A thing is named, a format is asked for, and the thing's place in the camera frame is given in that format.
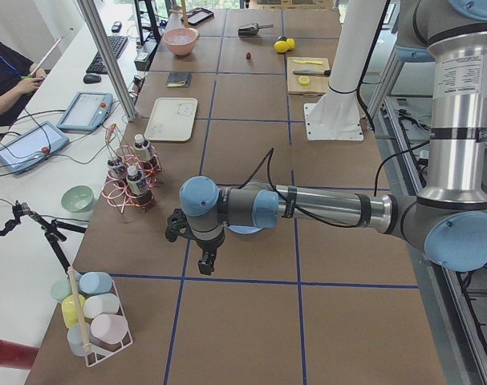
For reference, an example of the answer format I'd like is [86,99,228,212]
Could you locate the white bear tray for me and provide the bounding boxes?
[144,97,198,142]

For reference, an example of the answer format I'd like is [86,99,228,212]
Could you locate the seated person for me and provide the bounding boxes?
[0,41,47,127]

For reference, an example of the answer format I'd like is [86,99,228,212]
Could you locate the metal handled knife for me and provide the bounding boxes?
[292,70,331,77]

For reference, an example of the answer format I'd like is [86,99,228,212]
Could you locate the white cup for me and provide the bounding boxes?
[83,293,120,319]

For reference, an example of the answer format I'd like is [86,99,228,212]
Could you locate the white wire cup rack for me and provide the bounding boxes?
[61,267,133,367]

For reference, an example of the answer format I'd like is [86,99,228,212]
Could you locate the black keyboard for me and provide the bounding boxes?
[85,34,130,75]

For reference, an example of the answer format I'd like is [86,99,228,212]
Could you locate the teach pendant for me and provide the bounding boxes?
[0,121,69,173]
[57,91,113,132]

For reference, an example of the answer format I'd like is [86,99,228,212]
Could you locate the blue plate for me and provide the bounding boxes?
[229,225,262,235]

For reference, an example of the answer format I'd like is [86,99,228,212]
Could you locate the blue cup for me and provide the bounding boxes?
[79,272,112,295]

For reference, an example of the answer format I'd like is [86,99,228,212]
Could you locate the yellow lemon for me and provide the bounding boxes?
[274,40,290,54]
[286,38,295,51]

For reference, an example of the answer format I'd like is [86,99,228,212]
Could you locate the yellow cup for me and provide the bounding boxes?
[61,294,79,329]

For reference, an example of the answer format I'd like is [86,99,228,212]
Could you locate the black mouse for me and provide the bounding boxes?
[83,73,102,84]

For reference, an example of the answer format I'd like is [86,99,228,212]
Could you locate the pink cup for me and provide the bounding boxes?
[90,314,128,344]

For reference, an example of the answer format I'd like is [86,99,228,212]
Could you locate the metal scoop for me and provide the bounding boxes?
[237,23,274,37]

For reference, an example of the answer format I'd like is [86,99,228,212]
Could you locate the yellow plastic knife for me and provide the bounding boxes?
[293,59,323,65]

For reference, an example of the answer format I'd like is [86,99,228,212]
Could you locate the tea bottle middle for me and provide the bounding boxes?
[108,157,127,184]

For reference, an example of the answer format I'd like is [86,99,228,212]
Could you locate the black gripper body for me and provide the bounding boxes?
[197,237,224,261]

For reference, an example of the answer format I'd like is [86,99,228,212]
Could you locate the tea bottle front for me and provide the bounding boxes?
[126,165,153,206]

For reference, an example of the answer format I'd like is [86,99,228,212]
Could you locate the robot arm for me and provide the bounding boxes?
[166,1,487,274]

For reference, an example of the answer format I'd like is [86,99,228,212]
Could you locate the near teach pendant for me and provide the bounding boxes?
[0,121,69,173]

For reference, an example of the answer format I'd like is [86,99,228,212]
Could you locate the wooden cutting board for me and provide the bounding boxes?
[286,57,331,95]

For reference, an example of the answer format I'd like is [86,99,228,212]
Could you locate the wooden stand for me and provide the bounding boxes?
[181,0,192,30]

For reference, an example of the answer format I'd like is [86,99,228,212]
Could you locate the pink bowl of ice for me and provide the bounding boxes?
[162,28,200,56]

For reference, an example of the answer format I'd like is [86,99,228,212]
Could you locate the black tripod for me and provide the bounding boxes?
[0,201,86,272]

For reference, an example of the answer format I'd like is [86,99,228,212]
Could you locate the aluminium frame post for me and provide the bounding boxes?
[77,0,136,122]

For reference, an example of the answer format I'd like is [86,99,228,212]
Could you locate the tea bottle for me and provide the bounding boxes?
[126,165,153,206]
[108,157,127,184]
[134,134,156,169]

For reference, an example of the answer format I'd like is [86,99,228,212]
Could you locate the tea bottle back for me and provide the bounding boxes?
[134,134,156,169]

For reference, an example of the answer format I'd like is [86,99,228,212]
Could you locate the red cylinder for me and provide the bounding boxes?
[0,339,39,370]

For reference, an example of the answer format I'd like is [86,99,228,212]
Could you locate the far teach pendant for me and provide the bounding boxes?
[57,91,113,132]

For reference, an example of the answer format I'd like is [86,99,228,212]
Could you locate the copper wire bottle rack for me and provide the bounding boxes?
[101,124,162,213]

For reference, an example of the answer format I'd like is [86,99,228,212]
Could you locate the lemon half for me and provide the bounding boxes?
[298,75,310,86]

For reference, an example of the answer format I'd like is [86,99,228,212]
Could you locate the green bowl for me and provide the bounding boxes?
[61,185,95,213]

